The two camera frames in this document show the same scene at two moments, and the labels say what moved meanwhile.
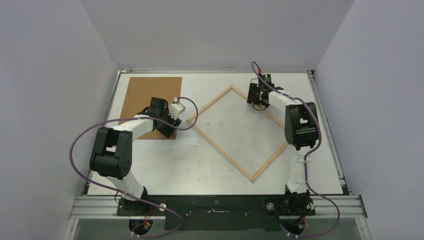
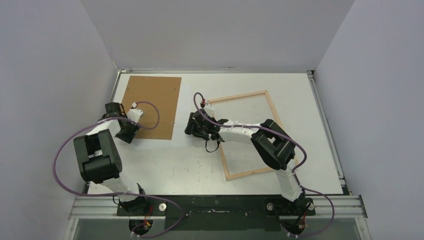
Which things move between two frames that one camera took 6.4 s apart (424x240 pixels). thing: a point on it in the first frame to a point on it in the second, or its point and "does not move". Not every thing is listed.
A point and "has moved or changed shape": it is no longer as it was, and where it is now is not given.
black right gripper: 253,95 to 192,125
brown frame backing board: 139,92 does not move
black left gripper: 173,122 to 128,137
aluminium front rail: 352,207 does not move
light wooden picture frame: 251,178 has moved or changed shape
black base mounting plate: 225,213 does not move
